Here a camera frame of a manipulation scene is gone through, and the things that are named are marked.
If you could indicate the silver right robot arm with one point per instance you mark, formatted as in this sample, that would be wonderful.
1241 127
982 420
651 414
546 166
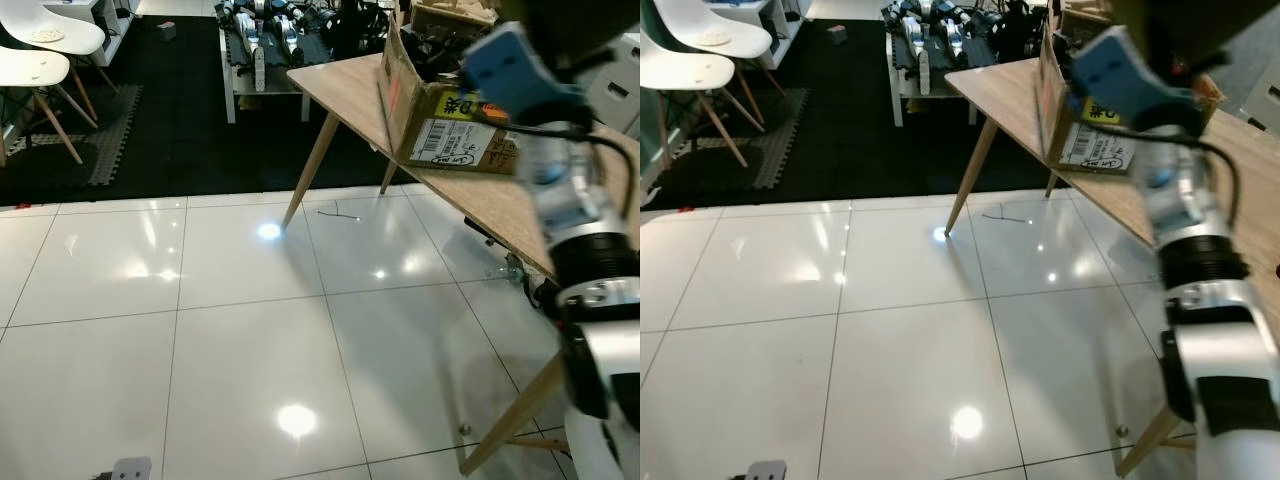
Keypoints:
595 330
1220 340

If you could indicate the white shell chair wooden legs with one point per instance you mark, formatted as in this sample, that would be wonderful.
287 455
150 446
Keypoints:
672 65
60 30
715 35
30 68

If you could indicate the labelled cardboard box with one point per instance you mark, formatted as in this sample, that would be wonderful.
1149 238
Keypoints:
455 140
1095 145

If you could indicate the light wooden table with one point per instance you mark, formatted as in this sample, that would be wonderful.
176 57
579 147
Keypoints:
1110 195
470 195

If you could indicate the white cabinet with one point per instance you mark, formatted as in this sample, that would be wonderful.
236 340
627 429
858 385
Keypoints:
785 20
105 25

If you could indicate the grey foam mat strip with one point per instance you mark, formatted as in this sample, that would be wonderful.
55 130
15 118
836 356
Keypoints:
785 140
112 140

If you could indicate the white rack with robot parts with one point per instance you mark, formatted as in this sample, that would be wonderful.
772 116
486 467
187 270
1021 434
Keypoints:
265 45
930 45

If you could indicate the white robot left foot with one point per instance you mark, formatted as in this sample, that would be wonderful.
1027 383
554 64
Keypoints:
131 469
769 471

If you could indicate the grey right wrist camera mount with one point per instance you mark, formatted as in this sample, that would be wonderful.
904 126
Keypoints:
515 75
1130 75

